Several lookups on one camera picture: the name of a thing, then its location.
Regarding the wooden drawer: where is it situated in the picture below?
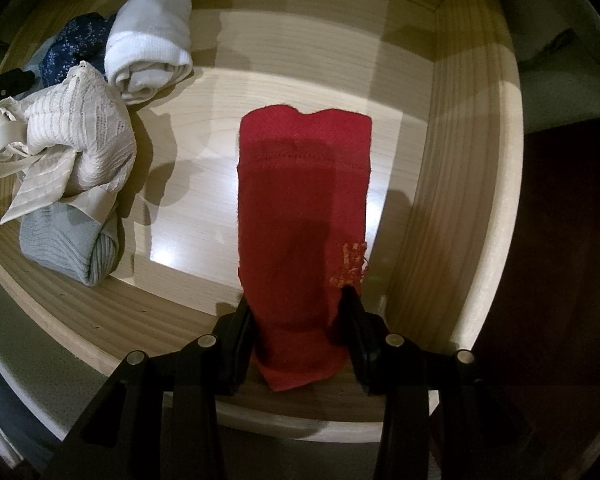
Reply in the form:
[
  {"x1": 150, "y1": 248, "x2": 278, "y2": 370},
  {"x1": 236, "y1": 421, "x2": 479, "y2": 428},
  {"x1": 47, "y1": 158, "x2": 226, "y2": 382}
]
[{"x1": 0, "y1": 0, "x2": 526, "y2": 471}]

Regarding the navy floral underwear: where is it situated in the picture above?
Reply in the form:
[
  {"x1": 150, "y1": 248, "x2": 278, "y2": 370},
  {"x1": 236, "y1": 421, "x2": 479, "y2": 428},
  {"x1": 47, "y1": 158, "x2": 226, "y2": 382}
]
[{"x1": 37, "y1": 12, "x2": 116, "y2": 88}]

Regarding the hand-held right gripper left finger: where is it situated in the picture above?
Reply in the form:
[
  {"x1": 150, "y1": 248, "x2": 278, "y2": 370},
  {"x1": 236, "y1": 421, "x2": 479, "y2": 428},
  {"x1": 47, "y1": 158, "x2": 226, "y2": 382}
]
[{"x1": 42, "y1": 295, "x2": 256, "y2": 480}]

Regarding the white rolled underwear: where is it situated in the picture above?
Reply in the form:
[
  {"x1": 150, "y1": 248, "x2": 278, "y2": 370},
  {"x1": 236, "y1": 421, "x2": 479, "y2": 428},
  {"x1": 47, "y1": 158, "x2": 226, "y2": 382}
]
[{"x1": 103, "y1": 0, "x2": 195, "y2": 106}]

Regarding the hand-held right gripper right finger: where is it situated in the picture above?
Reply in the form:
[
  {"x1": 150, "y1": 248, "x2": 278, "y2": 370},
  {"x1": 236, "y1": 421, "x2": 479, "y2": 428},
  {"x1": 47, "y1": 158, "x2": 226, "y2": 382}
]
[{"x1": 337, "y1": 287, "x2": 546, "y2": 480}]

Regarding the cream lace bra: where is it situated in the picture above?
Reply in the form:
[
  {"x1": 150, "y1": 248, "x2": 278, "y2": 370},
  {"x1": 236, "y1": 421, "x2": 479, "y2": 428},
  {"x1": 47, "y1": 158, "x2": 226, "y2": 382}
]
[{"x1": 0, "y1": 60, "x2": 138, "y2": 226}]

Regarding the red underwear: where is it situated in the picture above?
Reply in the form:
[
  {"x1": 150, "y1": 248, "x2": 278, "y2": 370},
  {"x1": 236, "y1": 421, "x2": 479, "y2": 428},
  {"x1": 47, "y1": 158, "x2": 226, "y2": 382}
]
[{"x1": 236, "y1": 105, "x2": 372, "y2": 393}]

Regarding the pale grey ribbed underwear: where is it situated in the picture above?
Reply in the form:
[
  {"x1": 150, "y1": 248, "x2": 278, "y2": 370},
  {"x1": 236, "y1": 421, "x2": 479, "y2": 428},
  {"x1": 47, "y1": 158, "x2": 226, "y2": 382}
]
[{"x1": 19, "y1": 200, "x2": 123, "y2": 287}]

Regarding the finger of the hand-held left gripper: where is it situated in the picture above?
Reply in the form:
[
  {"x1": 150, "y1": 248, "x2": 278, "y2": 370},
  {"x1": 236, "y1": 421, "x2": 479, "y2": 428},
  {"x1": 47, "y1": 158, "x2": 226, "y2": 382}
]
[{"x1": 0, "y1": 70, "x2": 37, "y2": 111}]

